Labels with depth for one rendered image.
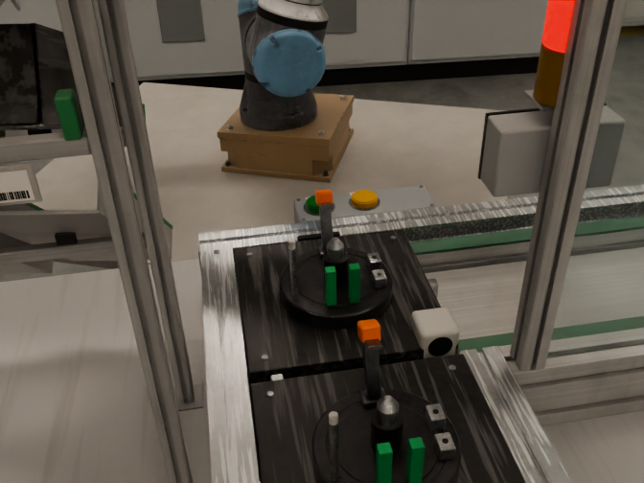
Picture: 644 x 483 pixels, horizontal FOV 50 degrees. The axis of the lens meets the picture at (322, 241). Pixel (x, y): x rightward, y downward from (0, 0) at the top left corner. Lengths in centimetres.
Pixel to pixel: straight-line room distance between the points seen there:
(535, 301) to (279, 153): 70
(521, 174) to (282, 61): 56
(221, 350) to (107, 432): 17
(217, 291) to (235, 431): 23
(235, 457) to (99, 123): 37
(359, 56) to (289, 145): 265
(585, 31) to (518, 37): 352
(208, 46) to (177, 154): 243
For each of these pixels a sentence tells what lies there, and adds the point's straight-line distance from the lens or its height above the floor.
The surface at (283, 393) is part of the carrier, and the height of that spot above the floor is 97.
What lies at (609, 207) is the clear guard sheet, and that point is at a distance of 73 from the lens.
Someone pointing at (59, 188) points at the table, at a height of 86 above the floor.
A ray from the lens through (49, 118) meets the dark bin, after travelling 56.
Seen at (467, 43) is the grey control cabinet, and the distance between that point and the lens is 405.
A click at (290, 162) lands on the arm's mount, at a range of 132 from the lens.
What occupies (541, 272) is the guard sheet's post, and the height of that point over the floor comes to 110.
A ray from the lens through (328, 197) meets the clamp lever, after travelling 88.
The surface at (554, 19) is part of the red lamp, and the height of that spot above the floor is 134.
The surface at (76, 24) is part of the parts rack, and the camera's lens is 48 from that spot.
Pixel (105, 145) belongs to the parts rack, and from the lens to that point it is 51.
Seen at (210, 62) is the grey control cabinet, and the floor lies 18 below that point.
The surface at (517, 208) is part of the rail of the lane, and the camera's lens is 108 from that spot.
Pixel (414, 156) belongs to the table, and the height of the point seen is 86.
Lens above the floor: 152
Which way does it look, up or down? 35 degrees down
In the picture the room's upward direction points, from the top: 2 degrees counter-clockwise
